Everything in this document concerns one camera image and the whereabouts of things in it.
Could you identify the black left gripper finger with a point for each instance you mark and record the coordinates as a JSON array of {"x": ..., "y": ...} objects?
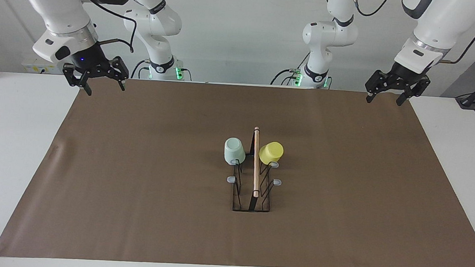
[
  {"x": 376, "y": 82},
  {"x": 417, "y": 89}
]

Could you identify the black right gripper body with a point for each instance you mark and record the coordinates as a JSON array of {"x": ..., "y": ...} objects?
[{"x": 88, "y": 60}]

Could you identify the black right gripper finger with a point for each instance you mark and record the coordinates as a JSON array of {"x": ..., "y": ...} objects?
[
  {"x": 121, "y": 70},
  {"x": 87, "y": 88}
]

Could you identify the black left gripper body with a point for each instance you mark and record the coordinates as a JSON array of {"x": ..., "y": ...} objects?
[{"x": 404, "y": 75}]

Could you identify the yellow plastic cup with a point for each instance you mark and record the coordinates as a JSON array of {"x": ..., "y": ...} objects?
[{"x": 270, "y": 153}]

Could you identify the light green plastic cup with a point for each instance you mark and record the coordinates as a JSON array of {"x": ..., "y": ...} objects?
[{"x": 234, "y": 150}]

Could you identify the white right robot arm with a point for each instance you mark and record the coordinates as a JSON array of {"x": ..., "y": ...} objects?
[{"x": 55, "y": 2}]

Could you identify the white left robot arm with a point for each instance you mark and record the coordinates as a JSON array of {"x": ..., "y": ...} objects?
[{"x": 446, "y": 22}]

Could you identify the brown paper mat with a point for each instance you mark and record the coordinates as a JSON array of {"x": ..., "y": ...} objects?
[{"x": 157, "y": 165}]

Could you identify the white wall socket box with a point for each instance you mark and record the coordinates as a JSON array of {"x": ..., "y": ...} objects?
[{"x": 39, "y": 67}]

